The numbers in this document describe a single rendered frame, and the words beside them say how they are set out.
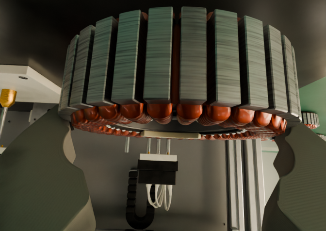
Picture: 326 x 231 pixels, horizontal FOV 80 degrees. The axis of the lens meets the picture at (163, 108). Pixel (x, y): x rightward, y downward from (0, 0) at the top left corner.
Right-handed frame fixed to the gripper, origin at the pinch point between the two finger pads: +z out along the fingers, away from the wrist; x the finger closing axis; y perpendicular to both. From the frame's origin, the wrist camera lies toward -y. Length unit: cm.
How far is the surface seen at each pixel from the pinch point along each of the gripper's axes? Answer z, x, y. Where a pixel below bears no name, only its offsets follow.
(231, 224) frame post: 14.7, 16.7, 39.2
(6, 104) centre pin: 15.8, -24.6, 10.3
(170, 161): 14.1, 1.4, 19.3
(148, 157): 12.8, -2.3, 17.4
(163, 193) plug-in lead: 17.7, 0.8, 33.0
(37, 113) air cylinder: 25.5, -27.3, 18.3
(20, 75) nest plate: 12.7, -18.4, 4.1
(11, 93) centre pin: 17.0, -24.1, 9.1
